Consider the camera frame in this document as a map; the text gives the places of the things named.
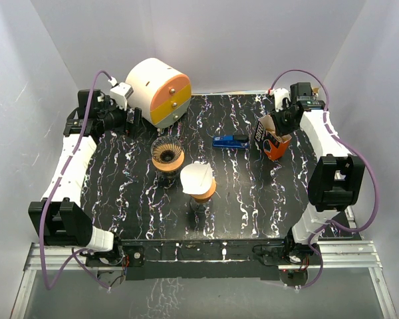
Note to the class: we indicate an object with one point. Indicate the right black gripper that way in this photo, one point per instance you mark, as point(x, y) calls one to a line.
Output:
point(281, 130)

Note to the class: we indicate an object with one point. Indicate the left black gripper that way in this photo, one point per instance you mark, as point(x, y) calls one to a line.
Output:
point(124, 115)

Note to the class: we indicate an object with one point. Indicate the coffee filter packet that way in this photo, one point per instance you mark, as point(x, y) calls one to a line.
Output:
point(274, 146)

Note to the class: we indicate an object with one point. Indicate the dark glass dripper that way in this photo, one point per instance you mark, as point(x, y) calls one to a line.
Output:
point(166, 149)

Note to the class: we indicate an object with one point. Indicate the white paper coffee filter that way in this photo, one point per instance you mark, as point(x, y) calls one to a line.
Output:
point(196, 178)

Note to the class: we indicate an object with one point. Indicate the glass carafe with brown band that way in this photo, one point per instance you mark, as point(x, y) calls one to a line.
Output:
point(201, 207)

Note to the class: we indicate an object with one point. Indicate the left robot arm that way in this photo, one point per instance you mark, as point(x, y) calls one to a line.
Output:
point(58, 217)

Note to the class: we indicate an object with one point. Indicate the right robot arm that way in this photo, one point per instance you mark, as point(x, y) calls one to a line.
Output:
point(336, 180)

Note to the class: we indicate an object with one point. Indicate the white round drawer cabinet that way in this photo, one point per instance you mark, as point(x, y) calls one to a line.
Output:
point(160, 91)

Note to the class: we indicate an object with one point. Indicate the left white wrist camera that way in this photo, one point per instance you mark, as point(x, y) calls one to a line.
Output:
point(120, 94)

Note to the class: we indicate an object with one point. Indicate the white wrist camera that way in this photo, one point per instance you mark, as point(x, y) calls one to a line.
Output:
point(120, 94)
point(281, 98)

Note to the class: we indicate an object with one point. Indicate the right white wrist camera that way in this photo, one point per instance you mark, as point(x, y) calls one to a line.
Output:
point(281, 98)

